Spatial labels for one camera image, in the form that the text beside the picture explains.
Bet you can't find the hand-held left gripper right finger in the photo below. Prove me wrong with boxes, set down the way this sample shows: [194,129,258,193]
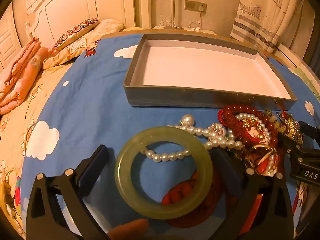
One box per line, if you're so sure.
[210,148,294,240]

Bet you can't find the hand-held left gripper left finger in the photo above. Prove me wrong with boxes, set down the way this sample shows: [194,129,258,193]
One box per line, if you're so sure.
[26,144,109,240]

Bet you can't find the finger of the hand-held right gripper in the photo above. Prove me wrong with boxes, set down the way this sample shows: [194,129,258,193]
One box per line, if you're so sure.
[277,132,304,156]
[299,120,320,142]

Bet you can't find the gold bangle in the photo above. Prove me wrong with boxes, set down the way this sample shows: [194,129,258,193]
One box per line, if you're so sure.
[276,110,305,143]

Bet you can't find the red cord bracelet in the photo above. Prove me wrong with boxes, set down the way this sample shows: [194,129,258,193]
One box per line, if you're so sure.
[217,109,252,140]

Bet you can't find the green jade bangle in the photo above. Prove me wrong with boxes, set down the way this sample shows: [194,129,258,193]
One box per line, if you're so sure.
[114,126,214,220]

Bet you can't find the dark red bead bracelet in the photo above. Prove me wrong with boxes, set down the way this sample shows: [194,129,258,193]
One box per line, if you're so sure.
[222,104,279,147]

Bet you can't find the long pearl necklace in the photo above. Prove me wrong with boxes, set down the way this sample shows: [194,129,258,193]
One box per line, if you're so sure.
[140,124,243,163]

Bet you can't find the grey shallow cardboard box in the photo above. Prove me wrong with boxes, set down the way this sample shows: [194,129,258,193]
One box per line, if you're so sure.
[123,33,297,111]

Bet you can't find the multicolour stone bead strand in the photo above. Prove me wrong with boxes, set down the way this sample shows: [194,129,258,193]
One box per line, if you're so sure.
[265,109,287,133]

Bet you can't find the large pearl earring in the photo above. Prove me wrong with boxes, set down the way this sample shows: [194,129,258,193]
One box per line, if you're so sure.
[180,114,196,127]

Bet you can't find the blue cartoon printed blanket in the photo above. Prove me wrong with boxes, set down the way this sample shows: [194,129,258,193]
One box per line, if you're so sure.
[21,31,320,240]

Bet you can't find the yellow floral bed sheet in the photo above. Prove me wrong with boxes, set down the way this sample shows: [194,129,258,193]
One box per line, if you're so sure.
[0,30,100,240]

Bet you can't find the pink folded quilt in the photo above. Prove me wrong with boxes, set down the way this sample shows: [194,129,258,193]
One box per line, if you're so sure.
[0,37,49,115]

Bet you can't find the ship printed curtain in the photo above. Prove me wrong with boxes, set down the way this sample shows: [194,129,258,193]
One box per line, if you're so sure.
[229,0,308,53]

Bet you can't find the embroidered floral cushion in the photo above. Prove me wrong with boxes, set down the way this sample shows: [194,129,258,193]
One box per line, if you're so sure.
[54,18,99,51]

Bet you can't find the cream pillow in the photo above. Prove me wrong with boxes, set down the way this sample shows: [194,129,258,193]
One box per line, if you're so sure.
[42,19,124,69]

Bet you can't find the white nightstand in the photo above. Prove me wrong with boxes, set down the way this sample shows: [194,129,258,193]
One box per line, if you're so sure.
[122,26,218,36]

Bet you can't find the white wardrobe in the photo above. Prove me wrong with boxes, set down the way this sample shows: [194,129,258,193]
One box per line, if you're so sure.
[0,2,21,72]

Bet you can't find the white bed headboard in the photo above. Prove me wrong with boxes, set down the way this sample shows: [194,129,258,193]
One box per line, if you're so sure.
[25,0,151,46]

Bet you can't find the gold ring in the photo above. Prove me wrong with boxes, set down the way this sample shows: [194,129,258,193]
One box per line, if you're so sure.
[246,144,279,176]

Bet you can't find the small pearl bracelet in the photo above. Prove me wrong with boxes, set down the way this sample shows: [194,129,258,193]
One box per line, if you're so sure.
[236,113,274,145]

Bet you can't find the white charger cable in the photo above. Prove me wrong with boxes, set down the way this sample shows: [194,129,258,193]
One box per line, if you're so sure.
[157,11,203,32]

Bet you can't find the wall outlet panel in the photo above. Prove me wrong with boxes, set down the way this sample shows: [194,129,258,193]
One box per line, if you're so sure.
[184,0,208,13]

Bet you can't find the wall switch panel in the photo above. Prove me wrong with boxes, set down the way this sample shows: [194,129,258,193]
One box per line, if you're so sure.
[26,0,38,15]

